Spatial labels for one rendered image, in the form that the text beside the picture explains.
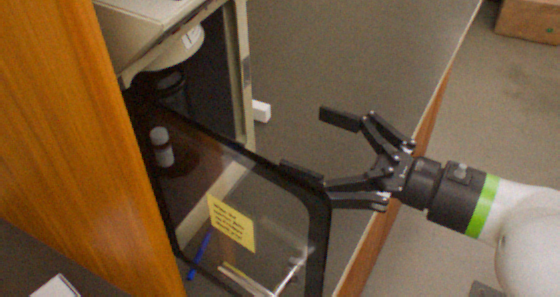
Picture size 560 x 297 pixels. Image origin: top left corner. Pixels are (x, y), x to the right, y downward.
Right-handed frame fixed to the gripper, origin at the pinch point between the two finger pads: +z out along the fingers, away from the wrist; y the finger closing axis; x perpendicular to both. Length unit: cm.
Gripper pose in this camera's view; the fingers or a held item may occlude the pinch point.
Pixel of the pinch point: (307, 140)
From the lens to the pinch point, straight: 74.6
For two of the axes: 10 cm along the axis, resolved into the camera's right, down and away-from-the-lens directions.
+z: -8.8, -3.3, 3.4
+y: -4.8, 6.3, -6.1
